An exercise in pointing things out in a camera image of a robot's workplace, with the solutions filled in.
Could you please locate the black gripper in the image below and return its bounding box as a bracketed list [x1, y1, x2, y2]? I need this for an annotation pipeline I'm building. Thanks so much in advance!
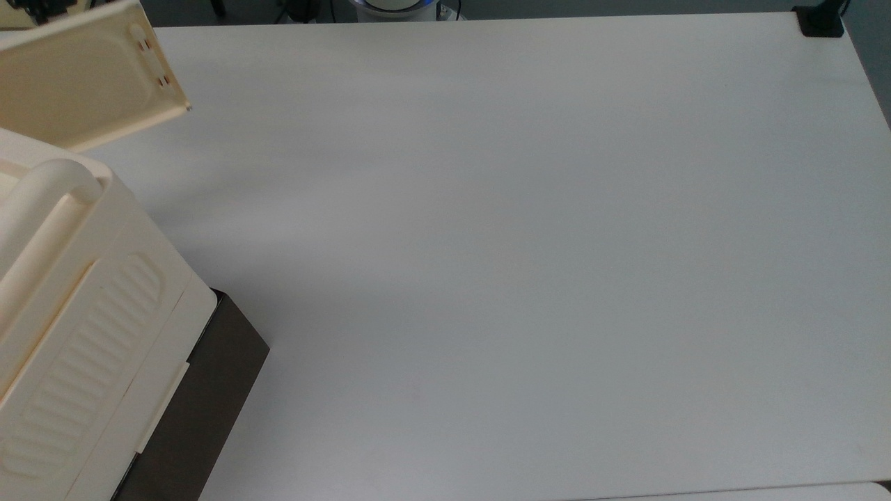
[4, 0, 74, 23]

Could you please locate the cream cabinet door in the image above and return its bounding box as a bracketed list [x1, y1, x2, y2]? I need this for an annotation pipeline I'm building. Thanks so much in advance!
[0, 0, 193, 154]

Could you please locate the cream plastic cabinet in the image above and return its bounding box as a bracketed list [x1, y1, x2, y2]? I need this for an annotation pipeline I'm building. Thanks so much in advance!
[0, 128, 219, 501]

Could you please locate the dark brown drawer box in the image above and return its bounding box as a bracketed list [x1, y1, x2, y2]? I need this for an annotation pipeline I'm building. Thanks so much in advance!
[110, 288, 271, 501]

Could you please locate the black camera stand base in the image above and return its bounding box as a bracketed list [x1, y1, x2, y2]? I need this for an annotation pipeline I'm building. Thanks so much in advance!
[792, 0, 851, 38]

